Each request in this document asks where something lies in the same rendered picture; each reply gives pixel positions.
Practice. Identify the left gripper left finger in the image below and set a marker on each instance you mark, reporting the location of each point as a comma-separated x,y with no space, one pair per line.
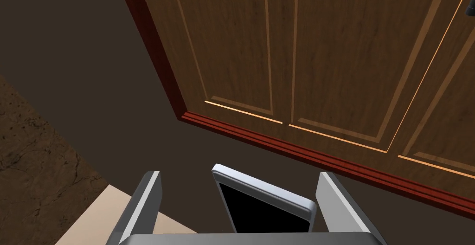
143,204

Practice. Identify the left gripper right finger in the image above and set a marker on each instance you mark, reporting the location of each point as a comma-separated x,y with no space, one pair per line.
336,209

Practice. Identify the white-framed black panel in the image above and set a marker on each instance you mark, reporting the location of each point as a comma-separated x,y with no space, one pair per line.
259,211

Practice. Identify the brown wooden door leaf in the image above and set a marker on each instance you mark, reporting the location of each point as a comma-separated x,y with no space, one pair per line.
334,52

